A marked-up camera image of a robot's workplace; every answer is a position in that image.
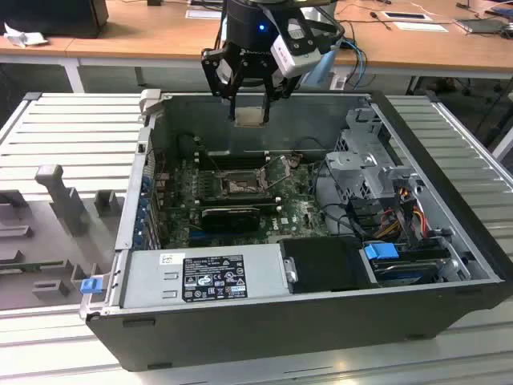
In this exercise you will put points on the black graphics card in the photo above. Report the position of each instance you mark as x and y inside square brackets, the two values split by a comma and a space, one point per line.
[228, 220]

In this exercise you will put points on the green RAM stick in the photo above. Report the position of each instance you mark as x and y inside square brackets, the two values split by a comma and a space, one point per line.
[32, 264]

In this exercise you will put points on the hard disk drive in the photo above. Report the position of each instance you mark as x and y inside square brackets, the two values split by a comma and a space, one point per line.
[401, 274]

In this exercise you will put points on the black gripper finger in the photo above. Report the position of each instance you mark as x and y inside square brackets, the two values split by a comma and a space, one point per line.
[214, 76]
[267, 104]

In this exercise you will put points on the blue case latch tab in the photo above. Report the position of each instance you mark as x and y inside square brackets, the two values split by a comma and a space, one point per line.
[90, 286]

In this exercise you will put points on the green motherboard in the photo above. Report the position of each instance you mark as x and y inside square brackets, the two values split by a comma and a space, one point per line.
[296, 208]

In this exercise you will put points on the blue disk carrier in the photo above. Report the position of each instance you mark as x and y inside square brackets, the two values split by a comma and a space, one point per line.
[380, 252]

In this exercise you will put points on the CPU socket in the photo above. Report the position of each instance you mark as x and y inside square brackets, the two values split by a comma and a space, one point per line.
[240, 186]

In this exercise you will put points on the black battery holder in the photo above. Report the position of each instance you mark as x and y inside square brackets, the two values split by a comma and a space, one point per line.
[295, 160]

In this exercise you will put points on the wooden desk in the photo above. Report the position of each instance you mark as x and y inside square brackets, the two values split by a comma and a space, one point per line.
[140, 36]

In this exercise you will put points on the square CPU chip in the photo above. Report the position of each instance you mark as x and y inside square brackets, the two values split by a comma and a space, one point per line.
[250, 118]

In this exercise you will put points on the white framed tablet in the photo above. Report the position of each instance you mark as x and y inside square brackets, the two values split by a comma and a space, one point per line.
[406, 15]

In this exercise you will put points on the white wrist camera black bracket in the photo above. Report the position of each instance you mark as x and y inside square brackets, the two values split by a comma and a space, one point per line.
[296, 56]

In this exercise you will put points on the black box on desk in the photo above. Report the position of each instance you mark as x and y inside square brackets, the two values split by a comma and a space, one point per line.
[52, 16]

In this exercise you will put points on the dark notebook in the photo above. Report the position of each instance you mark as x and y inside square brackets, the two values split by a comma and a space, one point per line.
[481, 26]

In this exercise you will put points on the white paper sheet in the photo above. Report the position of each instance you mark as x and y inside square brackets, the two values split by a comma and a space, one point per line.
[202, 14]
[421, 26]

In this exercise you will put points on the black RAM slot bank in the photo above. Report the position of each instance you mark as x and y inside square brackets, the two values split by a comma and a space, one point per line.
[240, 202]
[232, 160]

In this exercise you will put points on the crumpled white paper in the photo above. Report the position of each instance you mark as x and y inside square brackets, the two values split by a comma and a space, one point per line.
[24, 37]

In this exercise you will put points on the grey parts rack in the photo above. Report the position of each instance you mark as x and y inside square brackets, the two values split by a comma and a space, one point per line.
[40, 240]

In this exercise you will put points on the grey case release latch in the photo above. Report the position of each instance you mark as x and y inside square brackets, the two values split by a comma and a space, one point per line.
[150, 100]

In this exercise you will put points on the silver metal drive cage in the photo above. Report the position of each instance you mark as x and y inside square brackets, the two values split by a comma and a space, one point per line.
[352, 160]

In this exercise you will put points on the pale blue teach pendant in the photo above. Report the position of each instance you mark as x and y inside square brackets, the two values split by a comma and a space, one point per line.
[322, 70]

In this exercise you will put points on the black open PC case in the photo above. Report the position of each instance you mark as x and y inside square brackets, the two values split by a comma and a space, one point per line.
[240, 333]

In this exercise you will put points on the silver power supply unit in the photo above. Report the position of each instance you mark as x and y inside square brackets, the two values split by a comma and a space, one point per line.
[152, 280]

